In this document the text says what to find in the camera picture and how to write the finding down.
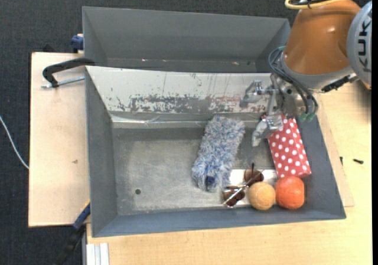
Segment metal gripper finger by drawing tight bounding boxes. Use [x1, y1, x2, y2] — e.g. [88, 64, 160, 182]
[239, 80, 271, 109]
[251, 116, 283, 148]

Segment red white-dotted box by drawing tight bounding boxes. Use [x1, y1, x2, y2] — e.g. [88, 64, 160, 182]
[261, 113, 312, 179]

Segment white flat card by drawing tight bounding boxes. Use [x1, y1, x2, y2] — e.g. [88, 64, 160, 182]
[221, 168, 279, 209]

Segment blue and white fluffy cloth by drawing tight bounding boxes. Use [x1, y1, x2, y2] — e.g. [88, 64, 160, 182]
[191, 114, 246, 193]

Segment yellow tennis ball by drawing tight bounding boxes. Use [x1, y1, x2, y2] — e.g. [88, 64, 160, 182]
[246, 181, 277, 211]

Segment orange ball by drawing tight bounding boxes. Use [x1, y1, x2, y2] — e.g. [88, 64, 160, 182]
[275, 175, 305, 211]

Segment brown sunglasses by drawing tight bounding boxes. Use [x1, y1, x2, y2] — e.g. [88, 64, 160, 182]
[222, 163, 265, 209]

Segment grey metal bin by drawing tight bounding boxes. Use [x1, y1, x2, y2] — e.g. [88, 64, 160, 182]
[82, 6, 347, 238]

